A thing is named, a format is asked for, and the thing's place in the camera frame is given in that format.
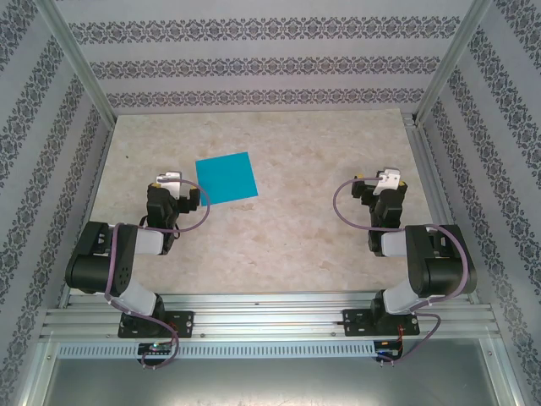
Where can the right side aluminium rail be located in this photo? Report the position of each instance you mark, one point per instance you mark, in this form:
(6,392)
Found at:
(434,190)

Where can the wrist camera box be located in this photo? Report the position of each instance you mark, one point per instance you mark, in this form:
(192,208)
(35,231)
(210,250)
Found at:
(171,182)
(389,178)

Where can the narrow aluminium rail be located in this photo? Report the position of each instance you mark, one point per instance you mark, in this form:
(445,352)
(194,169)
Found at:
(270,300)

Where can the aluminium corner post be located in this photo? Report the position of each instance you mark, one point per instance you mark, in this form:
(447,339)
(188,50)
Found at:
(77,59)
(455,59)

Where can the blue square paper sheet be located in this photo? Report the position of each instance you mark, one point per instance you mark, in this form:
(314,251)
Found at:
(228,179)

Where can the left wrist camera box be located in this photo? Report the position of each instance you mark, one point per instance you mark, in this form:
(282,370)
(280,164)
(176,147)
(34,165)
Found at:
(171,182)

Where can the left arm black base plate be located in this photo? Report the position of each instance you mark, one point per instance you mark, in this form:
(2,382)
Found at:
(186,323)

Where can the wide aluminium mounting rail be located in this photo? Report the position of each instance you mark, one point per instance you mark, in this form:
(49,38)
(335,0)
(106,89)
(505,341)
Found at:
(270,323)

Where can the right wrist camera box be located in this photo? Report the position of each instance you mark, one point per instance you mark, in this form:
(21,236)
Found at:
(389,178)

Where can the grey metal sheet panel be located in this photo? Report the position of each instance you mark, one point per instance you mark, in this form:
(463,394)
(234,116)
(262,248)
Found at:
(270,385)

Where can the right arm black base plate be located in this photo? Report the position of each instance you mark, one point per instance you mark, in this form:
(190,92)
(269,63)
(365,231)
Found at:
(353,323)

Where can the right aluminium corner post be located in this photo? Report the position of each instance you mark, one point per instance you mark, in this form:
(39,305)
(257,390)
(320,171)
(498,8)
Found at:
(455,59)

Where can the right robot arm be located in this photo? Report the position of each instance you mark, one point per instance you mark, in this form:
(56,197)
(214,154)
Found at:
(448,270)

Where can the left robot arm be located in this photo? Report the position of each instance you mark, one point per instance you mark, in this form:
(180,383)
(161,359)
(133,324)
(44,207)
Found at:
(97,262)

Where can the left aluminium corner post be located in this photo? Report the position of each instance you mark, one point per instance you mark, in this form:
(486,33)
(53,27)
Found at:
(77,59)

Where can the left side aluminium rail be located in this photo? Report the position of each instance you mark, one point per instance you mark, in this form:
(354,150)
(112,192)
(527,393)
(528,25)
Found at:
(93,190)

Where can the aluminium frame bar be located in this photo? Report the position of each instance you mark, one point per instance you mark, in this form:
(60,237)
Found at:
(507,372)
(31,372)

